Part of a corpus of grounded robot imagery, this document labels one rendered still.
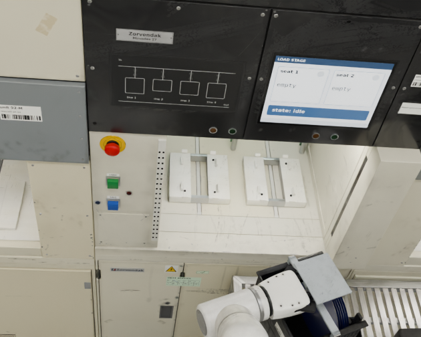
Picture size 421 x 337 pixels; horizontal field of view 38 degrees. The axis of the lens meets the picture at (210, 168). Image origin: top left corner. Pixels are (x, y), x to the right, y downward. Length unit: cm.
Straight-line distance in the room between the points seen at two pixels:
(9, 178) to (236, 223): 80
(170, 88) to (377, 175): 62
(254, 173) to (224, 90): 77
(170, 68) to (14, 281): 108
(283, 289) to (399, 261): 77
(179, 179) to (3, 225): 60
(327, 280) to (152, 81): 64
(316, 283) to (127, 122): 61
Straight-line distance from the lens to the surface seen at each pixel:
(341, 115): 157
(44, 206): 184
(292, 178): 221
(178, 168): 216
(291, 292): 149
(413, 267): 224
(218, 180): 214
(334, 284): 153
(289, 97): 150
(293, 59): 142
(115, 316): 238
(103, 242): 197
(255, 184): 216
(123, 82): 145
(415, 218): 199
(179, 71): 142
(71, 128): 156
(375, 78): 151
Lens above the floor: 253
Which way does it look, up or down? 48 degrees down
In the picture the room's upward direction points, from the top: 10 degrees clockwise
